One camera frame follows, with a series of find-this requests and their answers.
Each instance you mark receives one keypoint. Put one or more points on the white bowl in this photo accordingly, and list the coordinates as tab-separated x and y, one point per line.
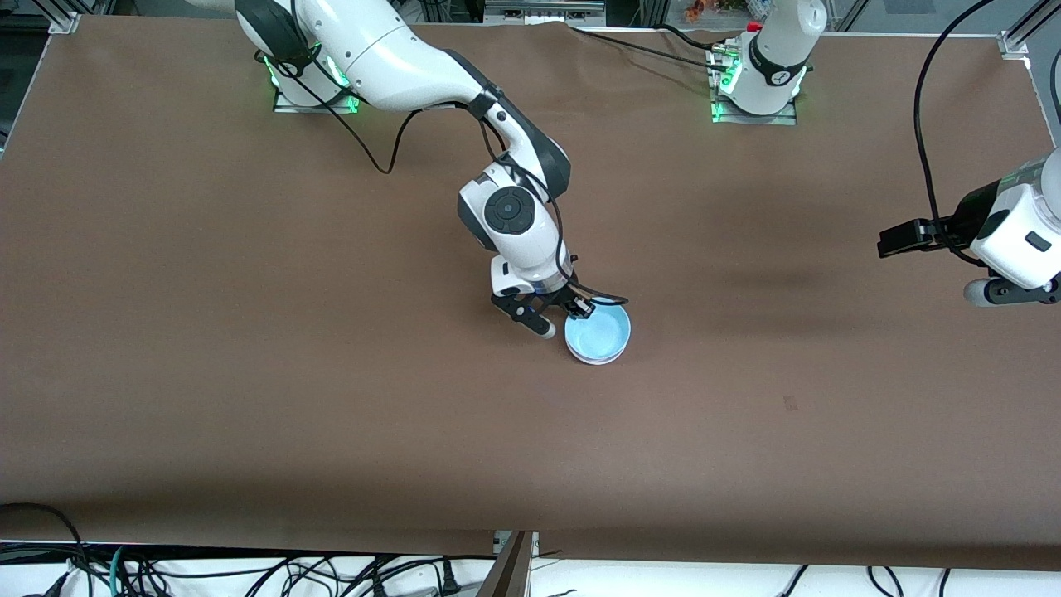
597	362

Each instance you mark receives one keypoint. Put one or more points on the brown table cover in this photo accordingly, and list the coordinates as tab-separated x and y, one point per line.
530	464

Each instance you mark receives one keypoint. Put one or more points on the aluminium frame profile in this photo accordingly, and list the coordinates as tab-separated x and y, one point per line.
510	568

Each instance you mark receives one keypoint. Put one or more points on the blue bowl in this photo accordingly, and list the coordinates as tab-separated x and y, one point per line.
598	332

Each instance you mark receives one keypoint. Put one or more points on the silver equipment box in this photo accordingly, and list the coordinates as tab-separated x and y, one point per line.
543	12

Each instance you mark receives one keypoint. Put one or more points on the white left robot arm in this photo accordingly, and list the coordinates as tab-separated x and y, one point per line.
779	58

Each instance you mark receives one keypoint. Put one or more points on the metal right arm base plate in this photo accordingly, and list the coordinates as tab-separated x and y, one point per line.
286	104

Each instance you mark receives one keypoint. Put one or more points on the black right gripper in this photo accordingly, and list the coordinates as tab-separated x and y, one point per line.
563	297

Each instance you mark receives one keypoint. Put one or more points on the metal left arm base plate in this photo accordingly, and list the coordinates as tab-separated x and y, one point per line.
758	118

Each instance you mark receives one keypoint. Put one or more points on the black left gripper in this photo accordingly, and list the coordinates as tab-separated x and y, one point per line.
955	226

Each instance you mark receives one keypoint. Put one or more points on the black power plug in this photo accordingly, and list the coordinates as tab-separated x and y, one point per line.
450	578

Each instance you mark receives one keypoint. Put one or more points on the aluminium corner profile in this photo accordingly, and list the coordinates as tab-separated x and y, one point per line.
62	21
1028	29

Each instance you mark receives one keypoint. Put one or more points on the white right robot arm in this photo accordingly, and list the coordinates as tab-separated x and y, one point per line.
390	50

